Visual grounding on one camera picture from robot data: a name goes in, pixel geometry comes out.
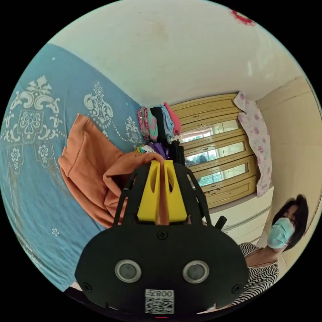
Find yellow cupboard with mirror doors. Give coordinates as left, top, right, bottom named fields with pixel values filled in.
left=169, top=93, right=260, bottom=210

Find person's body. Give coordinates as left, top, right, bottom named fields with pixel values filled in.
left=230, top=194, right=310, bottom=307

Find orange long sleeve shirt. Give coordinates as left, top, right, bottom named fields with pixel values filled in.
left=58, top=113, right=174, bottom=229

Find pile of clothes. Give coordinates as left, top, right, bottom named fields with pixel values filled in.
left=135, top=101, right=182, bottom=160

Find bed with blue patterned sheet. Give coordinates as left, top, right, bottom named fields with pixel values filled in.
left=0, top=43, right=144, bottom=293

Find white floral cloth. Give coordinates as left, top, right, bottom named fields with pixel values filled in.
left=233, top=91, right=273, bottom=198

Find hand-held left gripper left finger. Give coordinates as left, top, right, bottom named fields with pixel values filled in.
left=137, top=160, right=161, bottom=222

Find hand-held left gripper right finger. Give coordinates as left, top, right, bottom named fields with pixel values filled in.
left=164, top=160, right=188, bottom=225

